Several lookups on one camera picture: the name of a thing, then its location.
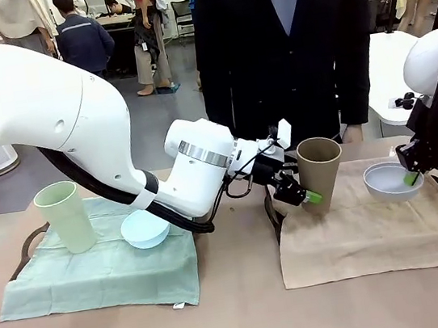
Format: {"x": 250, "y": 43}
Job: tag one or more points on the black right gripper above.
{"x": 430, "y": 142}

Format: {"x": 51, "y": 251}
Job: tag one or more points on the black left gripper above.
{"x": 268, "y": 167}

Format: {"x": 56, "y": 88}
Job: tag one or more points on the white grey bowl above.
{"x": 390, "y": 189}

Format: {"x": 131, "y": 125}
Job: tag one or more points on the brown cup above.
{"x": 320, "y": 174}

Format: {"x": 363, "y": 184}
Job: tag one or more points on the beige cloth mat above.
{"x": 376, "y": 239}

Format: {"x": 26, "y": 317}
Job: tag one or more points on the pale blue bowl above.
{"x": 145, "y": 233}

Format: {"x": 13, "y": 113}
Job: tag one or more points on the green cloth mat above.
{"x": 97, "y": 283}

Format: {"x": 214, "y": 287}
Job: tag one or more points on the pale green cup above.
{"x": 68, "y": 222}

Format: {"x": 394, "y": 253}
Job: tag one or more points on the person left forearm dark sleeve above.
{"x": 356, "y": 91}

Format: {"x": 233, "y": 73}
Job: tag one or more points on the person right forearm dark sleeve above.
{"x": 214, "y": 103}

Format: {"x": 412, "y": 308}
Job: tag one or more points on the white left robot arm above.
{"x": 30, "y": 96}

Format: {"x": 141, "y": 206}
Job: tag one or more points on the black tray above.
{"x": 273, "y": 213}
{"x": 30, "y": 241}

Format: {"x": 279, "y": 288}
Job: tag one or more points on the person left hand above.
{"x": 351, "y": 134}

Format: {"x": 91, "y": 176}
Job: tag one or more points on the white round-edged table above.
{"x": 388, "y": 79}

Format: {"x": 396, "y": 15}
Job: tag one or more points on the person in dark suit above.
{"x": 270, "y": 63}

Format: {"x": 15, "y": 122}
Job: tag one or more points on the mannequin in red top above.
{"x": 147, "y": 60}

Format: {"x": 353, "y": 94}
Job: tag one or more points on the black mesh chair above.
{"x": 181, "y": 14}

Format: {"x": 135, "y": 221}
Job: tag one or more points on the person in black shirt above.
{"x": 117, "y": 7}

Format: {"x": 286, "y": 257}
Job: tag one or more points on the person in navy jacket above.
{"x": 83, "y": 40}

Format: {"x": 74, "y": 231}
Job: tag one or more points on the mannequin in cream coat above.
{"x": 11, "y": 18}

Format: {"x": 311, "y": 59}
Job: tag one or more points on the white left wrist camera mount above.
{"x": 285, "y": 133}

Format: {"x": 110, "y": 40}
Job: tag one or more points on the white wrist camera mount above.
{"x": 404, "y": 101}
{"x": 285, "y": 133}

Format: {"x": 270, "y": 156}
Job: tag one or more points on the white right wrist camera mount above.
{"x": 404, "y": 101}

